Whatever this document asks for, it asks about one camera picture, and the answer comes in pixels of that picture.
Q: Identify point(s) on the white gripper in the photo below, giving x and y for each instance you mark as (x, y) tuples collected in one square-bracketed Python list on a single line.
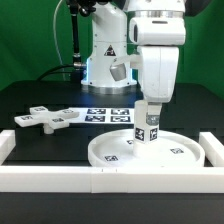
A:
[(156, 76)]

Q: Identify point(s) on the black camera pole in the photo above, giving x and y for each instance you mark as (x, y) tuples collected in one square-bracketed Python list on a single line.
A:
[(78, 7)]

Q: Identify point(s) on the white left fence bar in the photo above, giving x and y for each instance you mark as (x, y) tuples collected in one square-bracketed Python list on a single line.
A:
[(7, 144)]

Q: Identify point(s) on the white front fence bar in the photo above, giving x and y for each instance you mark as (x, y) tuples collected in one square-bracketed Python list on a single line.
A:
[(110, 180)]

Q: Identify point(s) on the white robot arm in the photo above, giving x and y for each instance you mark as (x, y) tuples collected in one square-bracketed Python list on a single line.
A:
[(142, 35)]

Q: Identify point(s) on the white fence bar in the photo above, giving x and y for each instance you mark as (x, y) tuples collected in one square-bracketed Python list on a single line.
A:
[(7, 144), (214, 149), (110, 180)]

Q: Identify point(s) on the white round table top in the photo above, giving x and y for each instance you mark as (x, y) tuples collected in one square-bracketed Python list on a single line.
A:
[(120, 149)]

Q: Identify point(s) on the white right fence bar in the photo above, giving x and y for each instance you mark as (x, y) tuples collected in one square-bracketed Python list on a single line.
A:
[(214, 149)]

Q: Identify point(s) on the white marker sheet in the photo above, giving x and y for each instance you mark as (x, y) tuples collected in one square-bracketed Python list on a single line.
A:
[(101, 115)]

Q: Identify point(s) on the white cross-shaped table base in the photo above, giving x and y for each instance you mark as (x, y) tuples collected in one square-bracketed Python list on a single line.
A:
[(51, 120)]

